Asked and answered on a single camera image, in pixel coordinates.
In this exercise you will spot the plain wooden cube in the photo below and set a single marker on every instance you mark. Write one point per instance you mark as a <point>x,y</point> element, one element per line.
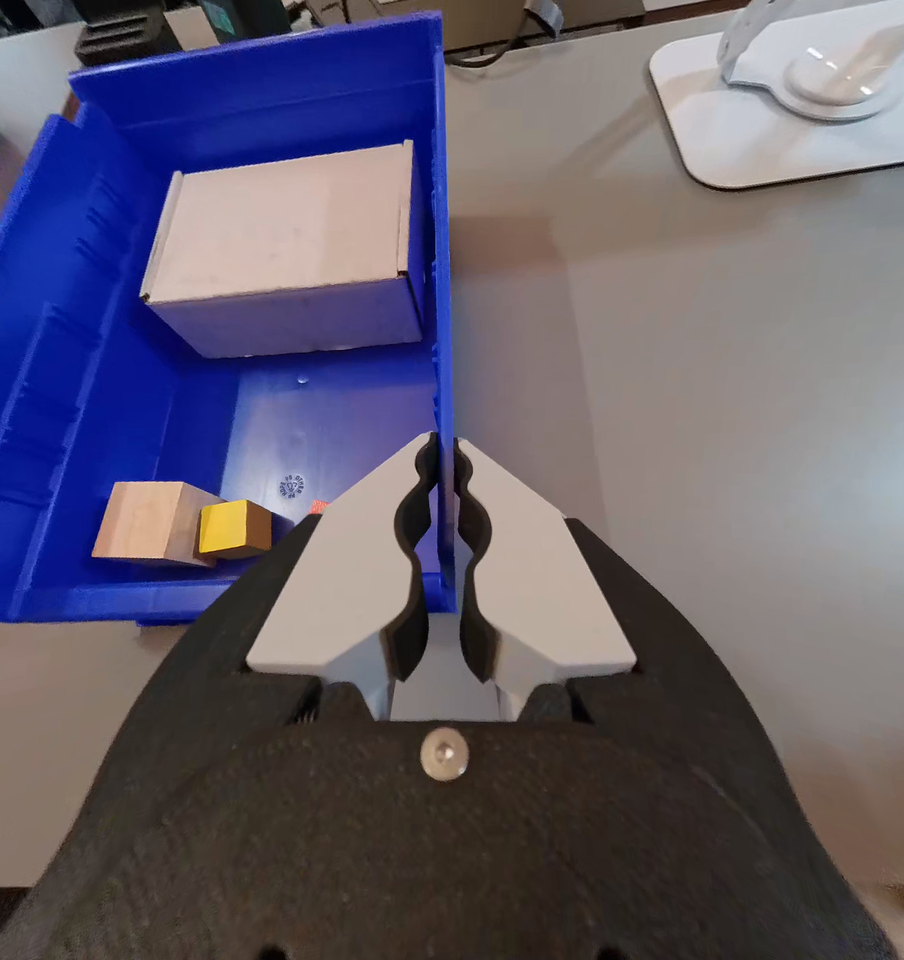
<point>140,521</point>

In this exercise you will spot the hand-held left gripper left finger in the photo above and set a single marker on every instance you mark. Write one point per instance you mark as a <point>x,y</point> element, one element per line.
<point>339,600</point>

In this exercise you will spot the white cardboard mailer box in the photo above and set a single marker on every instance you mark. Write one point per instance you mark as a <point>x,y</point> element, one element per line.
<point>272,232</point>

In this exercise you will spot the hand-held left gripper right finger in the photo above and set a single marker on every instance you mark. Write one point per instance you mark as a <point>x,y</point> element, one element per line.
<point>549,600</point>

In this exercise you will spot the white document stand wooden board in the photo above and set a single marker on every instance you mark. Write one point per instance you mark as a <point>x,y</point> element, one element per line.
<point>722,127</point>

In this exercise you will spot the grey desk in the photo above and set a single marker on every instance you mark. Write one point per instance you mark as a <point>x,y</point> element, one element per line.
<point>684,412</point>

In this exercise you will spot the yellow wooden cube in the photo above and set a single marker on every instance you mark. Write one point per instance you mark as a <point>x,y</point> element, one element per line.
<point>226,525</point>

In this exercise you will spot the blue plastic bin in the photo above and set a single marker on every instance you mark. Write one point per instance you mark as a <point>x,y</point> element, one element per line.
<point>84,360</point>

